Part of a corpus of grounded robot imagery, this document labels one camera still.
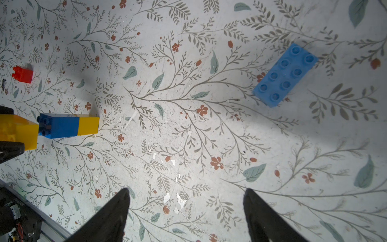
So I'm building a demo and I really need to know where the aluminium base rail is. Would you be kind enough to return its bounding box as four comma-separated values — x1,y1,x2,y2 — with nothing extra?
1,181,71,242

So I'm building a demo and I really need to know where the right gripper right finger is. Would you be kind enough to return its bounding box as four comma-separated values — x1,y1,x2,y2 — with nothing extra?
243,189,307,242

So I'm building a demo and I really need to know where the small red lego brick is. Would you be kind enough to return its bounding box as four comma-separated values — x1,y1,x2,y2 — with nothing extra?
12,66,33,84

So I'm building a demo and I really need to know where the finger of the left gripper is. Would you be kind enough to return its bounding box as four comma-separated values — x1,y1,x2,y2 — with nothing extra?
0,141,25,164

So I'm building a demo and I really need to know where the light blue lego brick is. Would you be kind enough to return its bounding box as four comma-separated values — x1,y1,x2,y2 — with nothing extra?
253,43,318,107

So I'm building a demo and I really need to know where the long yellow lego brick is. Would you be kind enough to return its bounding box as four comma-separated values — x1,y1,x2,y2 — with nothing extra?
1,114,39,150

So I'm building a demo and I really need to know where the small yellow lego brick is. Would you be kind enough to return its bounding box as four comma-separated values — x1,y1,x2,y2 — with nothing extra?
78,116,100,136

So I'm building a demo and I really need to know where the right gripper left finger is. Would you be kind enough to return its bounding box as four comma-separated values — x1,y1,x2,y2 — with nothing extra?
66,188,130,242

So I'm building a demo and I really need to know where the blue square lego brick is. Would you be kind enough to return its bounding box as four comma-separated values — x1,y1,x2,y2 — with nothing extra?
37,114,80,139

